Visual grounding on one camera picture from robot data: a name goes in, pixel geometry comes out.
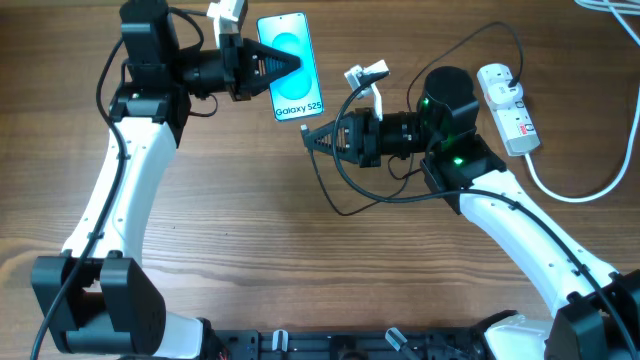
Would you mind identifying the turquoise screen smartphone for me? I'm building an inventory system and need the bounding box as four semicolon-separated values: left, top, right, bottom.
256;12;324;122

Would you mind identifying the black USB charging cable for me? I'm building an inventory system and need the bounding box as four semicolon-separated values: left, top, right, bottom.
299;21;525;217

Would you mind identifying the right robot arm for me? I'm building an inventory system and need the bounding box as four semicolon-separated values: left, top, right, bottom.
301;66;639;359

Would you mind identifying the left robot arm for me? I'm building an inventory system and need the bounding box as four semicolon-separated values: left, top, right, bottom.
31;1;301;359

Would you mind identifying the white charger plug adapter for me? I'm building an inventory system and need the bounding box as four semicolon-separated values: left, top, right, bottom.
486;82;523;109

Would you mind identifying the white power strip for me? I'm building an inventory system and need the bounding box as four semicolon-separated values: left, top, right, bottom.
477;63;541;157

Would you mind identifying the right camera black cable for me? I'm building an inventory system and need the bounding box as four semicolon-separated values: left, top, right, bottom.
330;72;640;360

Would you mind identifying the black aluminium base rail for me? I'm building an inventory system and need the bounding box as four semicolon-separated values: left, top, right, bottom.
204;328;493;360

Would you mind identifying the white power strip cord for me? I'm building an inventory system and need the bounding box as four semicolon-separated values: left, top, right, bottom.
523;82;640;204

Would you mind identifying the white cables top corner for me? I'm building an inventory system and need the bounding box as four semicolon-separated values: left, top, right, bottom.
573;0;640;39

